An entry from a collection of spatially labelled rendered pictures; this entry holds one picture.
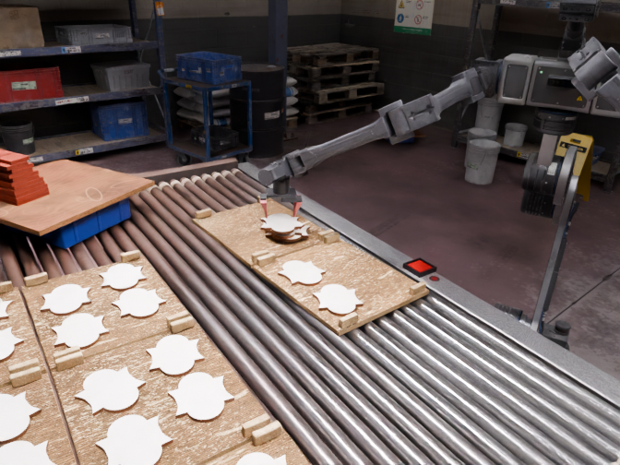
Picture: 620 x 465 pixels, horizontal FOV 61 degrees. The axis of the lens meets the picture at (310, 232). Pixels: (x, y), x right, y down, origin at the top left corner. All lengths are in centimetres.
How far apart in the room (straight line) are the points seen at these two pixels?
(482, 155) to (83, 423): 449
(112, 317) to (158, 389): 32
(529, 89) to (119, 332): 149
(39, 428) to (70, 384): 13
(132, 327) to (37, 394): 27
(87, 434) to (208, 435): 24
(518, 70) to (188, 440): 152
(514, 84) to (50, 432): 168
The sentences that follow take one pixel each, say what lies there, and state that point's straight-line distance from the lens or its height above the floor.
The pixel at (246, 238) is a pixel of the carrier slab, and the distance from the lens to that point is 181.
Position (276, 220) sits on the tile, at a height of 99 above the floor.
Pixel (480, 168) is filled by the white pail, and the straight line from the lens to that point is 524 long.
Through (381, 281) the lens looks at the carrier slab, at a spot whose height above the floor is 94.
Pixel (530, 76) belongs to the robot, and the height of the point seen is 147.
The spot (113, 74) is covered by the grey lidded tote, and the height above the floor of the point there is 81.
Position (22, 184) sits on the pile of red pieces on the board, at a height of 110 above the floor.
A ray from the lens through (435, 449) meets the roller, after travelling 115.
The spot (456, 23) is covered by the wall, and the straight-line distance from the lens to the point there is 698.
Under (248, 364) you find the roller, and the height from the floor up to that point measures 92.
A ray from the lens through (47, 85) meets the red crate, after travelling 556.
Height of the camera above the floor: 176
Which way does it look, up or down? 26 degrees down
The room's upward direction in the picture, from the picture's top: 2 degrees clockwise
